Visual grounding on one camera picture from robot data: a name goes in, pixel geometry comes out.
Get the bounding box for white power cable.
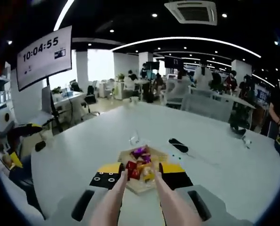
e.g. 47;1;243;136
186;150;222;166

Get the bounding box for desktop monitor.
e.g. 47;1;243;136
41;86;53;114

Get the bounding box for black hanging sign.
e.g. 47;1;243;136
164;56;184;68

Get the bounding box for pink food tongs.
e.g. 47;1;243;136
89;169;203;226

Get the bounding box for beige hexagonal container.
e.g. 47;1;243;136
118;145;170;196

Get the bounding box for dark grey pouch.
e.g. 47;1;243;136
230;125;247;137

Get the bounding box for purple food packet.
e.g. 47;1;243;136
131;146;147;159

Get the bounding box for large white display screen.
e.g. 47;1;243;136
16;25;73;92

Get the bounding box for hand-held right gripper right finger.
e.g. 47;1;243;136
158;161;226;226

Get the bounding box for white shelving unit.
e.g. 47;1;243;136
0;61;13;111

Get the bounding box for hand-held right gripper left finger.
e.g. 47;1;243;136
57;161;126;226

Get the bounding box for ceiling air conditioner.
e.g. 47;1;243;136
164;0;218;26

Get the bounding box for black office chair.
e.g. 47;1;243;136
85;85;97;105

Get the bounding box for yellow clear food packet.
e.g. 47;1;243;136
139;164;156;184

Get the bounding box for black power strip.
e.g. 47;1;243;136
168;137;189;153

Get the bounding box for black screen stand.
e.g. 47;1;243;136
46;77;63;133

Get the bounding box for person's white shirt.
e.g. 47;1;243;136
0;153;45;226

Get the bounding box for person's legs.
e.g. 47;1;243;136
9;154;45;217

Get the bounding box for black computer mouse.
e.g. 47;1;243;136
34;140;47;152

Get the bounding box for white counter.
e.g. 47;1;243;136
181;92;256;123

